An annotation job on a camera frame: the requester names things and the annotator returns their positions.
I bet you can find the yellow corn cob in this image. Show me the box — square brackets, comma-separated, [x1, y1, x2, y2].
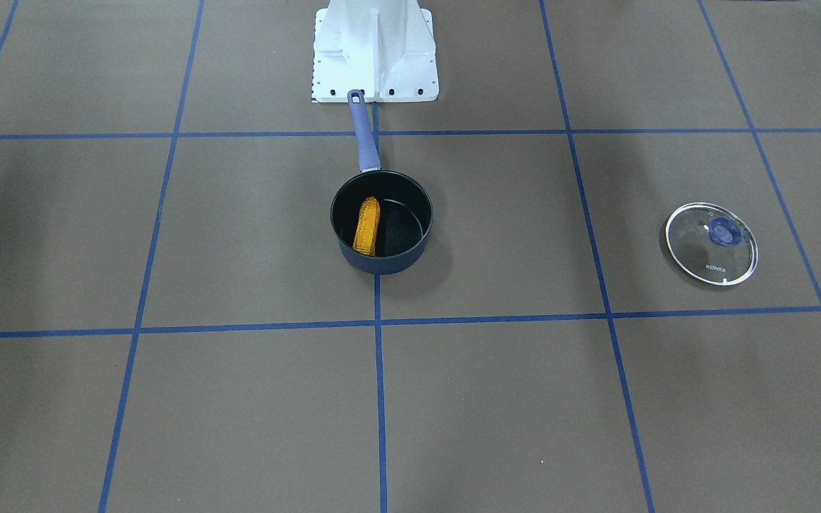
[351, 196, 381, 257]

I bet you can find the glass pot lid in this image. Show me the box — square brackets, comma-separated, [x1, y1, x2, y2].
[663, 202, 760, 288]

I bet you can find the dark blue saucepan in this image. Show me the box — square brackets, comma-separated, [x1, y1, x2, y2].
[329, 90, 433, 275]

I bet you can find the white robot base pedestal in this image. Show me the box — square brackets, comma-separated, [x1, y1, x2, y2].
[310, 1, 440, 103]

